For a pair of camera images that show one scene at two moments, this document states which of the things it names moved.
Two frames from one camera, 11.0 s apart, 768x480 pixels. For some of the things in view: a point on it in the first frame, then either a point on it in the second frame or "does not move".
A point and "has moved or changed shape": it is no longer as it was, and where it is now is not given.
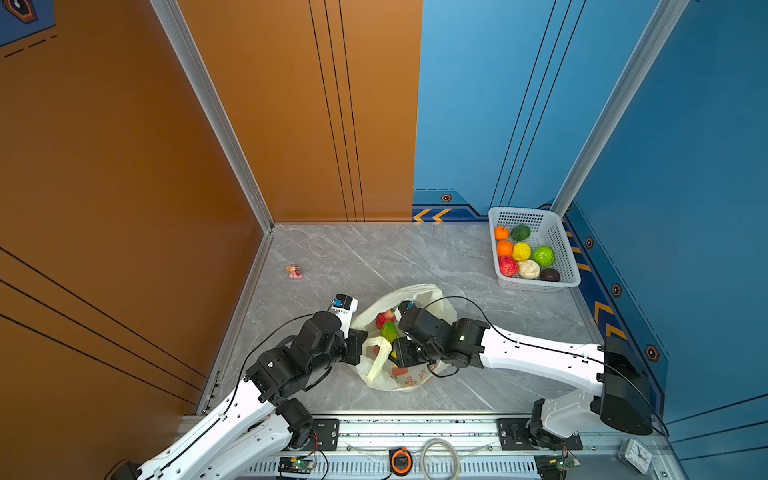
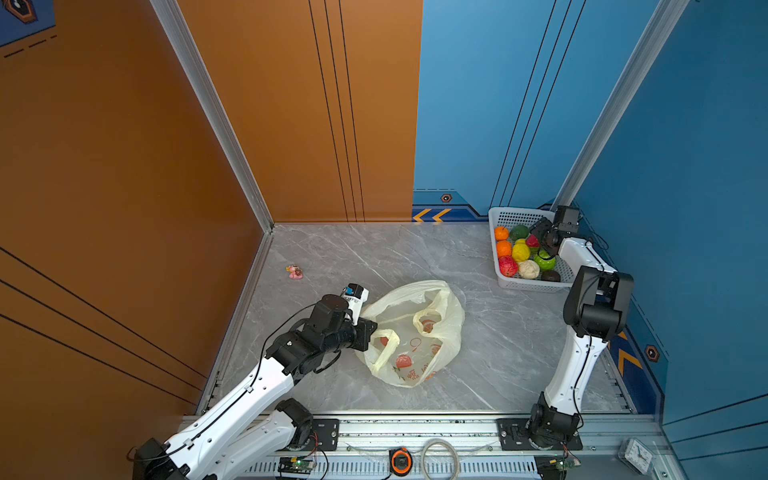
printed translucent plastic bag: (375, 368) has moved or changed shape
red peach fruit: (384, 317) to (532, 241)
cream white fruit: (528, 269) does not move
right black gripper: (399, 355) to (539, 227)
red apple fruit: (508, 265) does not move
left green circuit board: (296, 465) does not move
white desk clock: (636, 454) does not move
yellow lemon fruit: (521, 251) does not move
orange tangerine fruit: (504, 248) does not move
